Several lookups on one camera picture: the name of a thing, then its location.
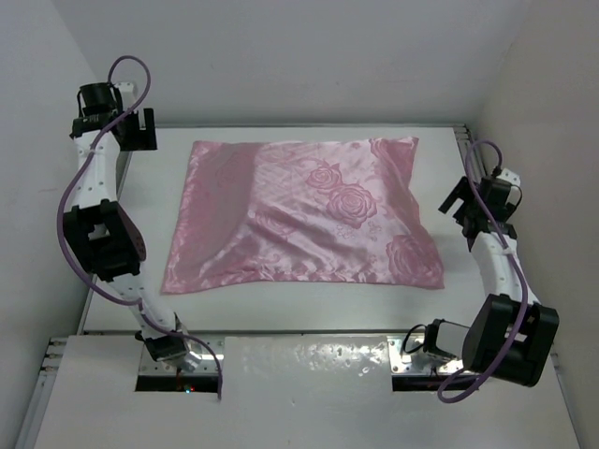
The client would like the pink satin pillowcase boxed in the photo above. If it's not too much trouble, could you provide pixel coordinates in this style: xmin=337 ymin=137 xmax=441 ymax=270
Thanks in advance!
xmin=162 ymin=137 xmax=444 ymax=295

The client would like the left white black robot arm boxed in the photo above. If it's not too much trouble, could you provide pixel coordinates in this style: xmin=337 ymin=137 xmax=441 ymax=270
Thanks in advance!
xmin=58 ymin=81 xmax=191 ymax=369

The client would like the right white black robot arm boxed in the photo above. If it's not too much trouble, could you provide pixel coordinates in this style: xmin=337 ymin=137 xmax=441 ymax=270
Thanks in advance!
xmin=421 ymin=168 xmax=559 ymax=387

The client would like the white foam front board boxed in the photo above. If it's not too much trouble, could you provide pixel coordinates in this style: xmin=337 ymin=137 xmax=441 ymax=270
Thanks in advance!
xmin=37 ymin=336 xmax=577 ymax=448

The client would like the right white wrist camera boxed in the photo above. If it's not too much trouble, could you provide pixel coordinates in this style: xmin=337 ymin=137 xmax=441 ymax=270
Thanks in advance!
xmin=498 ymin=168 xmax=520 ymax=187

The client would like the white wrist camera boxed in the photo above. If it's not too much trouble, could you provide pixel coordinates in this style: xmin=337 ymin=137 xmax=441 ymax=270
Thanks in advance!
xmin=498 ymin=168 xmax=520 ymax=187
xmin=115 ymin=81 xmax=138 ymax=104

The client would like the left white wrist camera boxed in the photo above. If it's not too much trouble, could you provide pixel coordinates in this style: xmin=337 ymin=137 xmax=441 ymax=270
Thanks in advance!
xmin=115 ymin=81 xmax=138 ymax=104

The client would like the right aluminium frame rail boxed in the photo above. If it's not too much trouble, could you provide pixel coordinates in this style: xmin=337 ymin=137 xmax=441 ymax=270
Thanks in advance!
xmin=453 ymin=124 xmax=489 ymax=181

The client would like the aluminium frame rail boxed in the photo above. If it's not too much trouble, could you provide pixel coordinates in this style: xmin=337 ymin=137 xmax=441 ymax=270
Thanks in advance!
xmin=453 ymin=124 xmax=489 ymax=181
xmin=15 ymin=338 xmax=67 ymax=449

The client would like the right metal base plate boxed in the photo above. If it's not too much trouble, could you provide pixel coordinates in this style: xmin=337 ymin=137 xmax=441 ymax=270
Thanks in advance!
xmin=387 ymin=334 xmax=462 ymax=377

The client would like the metal base plate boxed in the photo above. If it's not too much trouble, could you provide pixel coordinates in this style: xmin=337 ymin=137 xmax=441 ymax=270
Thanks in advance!
xmin=138 ymin=342 xmax=224 ymax=377
xmin=387 ymin=334 xmax=462 ymax=377

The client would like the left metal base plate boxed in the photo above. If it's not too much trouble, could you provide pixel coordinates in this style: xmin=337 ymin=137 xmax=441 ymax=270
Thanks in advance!
xmin=138 ymin=342 xmax=224 ymax=377

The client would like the left aluminium frame rail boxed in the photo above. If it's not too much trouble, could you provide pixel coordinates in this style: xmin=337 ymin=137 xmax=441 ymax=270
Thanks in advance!
xmin=15 ymin=338 xmax=67 ymax=449

